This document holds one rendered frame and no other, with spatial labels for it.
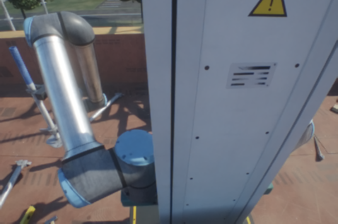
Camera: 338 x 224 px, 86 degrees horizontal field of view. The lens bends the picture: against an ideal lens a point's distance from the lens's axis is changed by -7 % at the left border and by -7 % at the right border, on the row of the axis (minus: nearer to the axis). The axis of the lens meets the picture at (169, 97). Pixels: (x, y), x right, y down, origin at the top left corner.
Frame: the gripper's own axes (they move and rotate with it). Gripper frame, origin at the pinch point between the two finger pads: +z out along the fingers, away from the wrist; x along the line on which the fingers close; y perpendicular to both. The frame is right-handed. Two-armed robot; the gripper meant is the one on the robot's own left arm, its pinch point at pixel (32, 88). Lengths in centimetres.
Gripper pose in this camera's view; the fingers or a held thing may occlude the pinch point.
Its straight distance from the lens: 145.5
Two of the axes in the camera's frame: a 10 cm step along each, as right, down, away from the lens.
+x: -2.0, 6.0, -7.7
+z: -9.8, -1.2, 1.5
